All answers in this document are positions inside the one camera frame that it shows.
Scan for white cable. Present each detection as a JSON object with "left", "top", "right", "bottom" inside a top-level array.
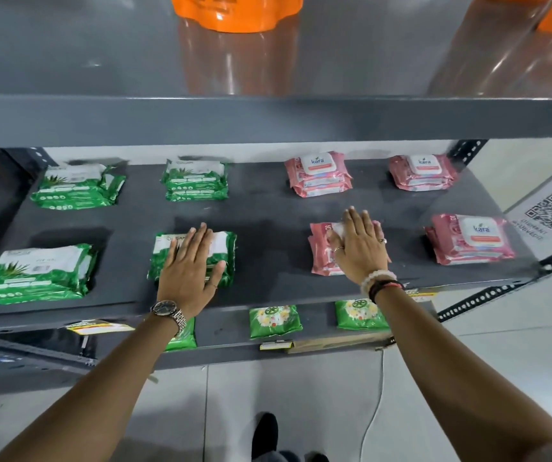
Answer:
[{"left": 359, "top": 350, "right": 385, "bottom": 462}]

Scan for person's left hand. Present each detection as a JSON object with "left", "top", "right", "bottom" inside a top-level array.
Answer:
[{"left": 157, "top": 223, "right": 227, "bottom": 318}]

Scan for black shoe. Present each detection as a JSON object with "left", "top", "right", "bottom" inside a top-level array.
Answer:
[{"left": 251, "top": 412, "right": 280, "bottom": 460}]

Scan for person's right hand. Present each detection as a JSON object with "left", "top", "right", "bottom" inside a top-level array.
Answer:
[{"left": 332, "top": 207, "right": 392, "bottom": 285}]

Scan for black and red wristband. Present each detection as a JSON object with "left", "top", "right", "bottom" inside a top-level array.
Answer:
[{"left": 368, "top": 279, "right": 406, "bottom": 304}]

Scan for green aloe wipes pack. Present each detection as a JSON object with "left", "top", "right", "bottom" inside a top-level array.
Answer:
[{"left": 153, "top": 230, "right": 237, "bottom": 274}]

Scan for person's left forearm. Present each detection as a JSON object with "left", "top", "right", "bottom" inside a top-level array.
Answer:
[{"left": 0, "top": 310, "right": 186, "bottom": 462}]

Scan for grey metal shelving rack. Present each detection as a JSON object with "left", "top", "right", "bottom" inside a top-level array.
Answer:
[{"left": 0, "top": 0, "right": 552, "bottom": 386}]

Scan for stacks of green wipes packets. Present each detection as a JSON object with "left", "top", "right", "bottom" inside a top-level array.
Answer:
[{"left": 0, "top": 159, "right": 237, "bottom": 305}]

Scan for pink white-lid wipes pack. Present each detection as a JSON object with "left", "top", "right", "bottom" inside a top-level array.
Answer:
[{"left": 308, "top": 219, "right": 392, "bottom": 268}]

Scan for person's right forearm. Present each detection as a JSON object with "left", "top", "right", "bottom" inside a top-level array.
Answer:
[{"left": 373, "top": 283, "right": 552, "bottom": 462}]

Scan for green flower print sachet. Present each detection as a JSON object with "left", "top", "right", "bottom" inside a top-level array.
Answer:
[
  {"left": 335, "top": 298, "right": 391, "bottom": 332},
  {"left": 249, "top": 305, "right": 304, "bottom": 340},
  {"left": 164, "top": 317, "right": 198, "bottom": 352}
]

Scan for white bead bracelet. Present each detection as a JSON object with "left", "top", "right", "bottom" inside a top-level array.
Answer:
[{"left": 360, "top": 269, "right": 398, "bottom": 295}]

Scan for metal wristwatch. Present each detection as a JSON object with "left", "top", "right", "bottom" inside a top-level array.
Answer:
[{"left": 150, "top": 300, "right": 188, "bottom": 336}]

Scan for brown cardboard strip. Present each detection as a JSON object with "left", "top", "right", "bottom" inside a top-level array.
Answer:
[{"left": 285, "top": 331, "right": 396, "bottom": 355}]

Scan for stacks of pink wipes packets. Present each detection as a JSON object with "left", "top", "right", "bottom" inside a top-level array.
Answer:
[{"left": 284, "top": 150, "right": 516, "bottom": 277}]

